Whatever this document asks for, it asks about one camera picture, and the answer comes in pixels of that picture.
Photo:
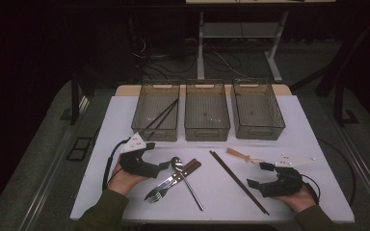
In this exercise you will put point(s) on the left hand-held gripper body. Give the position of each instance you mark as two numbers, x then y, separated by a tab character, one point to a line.
136	165

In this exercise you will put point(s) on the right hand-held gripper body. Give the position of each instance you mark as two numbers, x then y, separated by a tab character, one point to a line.
284	184

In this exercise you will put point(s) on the brown chopstick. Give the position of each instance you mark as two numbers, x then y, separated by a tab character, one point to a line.
239	179
234	179

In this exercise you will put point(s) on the black chopstick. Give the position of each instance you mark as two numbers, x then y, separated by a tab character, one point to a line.
160	116
163	121

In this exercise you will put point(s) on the small wooden knife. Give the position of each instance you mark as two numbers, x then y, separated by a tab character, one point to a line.
236	153

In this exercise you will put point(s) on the smoky clear plastic bin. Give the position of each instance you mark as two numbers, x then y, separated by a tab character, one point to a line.
257	110
206	112
155	96

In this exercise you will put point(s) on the person's right hand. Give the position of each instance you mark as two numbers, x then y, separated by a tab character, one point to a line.
298	200

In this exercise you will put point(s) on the person's left hand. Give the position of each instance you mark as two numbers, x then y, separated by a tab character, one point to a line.
122	183

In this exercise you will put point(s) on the metal spoon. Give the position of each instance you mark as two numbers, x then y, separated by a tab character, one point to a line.
177	163

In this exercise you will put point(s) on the white table cover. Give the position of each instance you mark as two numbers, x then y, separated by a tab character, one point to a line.
224	205

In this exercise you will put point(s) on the black upright stand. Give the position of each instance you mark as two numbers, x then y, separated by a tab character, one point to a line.
74	102

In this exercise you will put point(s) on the black slanted stand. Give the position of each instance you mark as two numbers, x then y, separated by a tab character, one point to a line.
338	80

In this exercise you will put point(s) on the black rectangular floor frame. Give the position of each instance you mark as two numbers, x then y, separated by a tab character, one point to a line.
72	157

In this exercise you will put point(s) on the aluminium rail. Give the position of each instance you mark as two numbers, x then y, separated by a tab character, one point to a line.
54	166
366	179

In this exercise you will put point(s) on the white metal desk frame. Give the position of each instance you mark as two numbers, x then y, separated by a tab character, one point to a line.
200	48

